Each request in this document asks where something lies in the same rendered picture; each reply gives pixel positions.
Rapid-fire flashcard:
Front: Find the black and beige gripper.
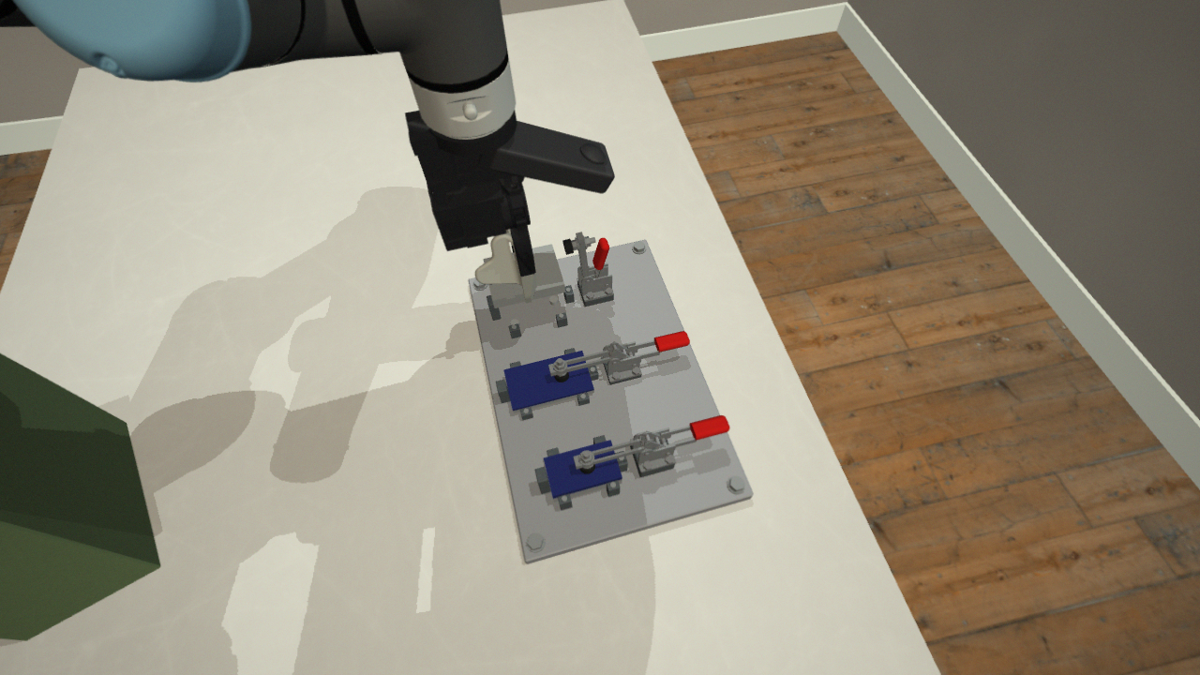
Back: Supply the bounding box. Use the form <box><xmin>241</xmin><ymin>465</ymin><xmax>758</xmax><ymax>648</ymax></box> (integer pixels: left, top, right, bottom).
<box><xmin>406</xmin><ymin>110</ymin><xmax>538</xmax><ymax>303</ymax></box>

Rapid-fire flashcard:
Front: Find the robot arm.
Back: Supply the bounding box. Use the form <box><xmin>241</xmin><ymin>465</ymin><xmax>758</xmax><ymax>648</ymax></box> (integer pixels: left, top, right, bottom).
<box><xmin>0</xmin><ymin>0</ymin><xmax>614</xmax><ymax>195</ymax></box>

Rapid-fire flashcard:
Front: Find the toggle clamp with red handle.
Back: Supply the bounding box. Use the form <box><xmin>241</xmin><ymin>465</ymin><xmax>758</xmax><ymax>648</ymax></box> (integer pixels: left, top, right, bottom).
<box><xmin>574</xmin><ymin>416</ymin><xmax>728</xmax><ymax>477</ymax></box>
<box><xmin>548</xmin><ymin>331</ymin><xmax>690</xmax><ymax>386</ymax></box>

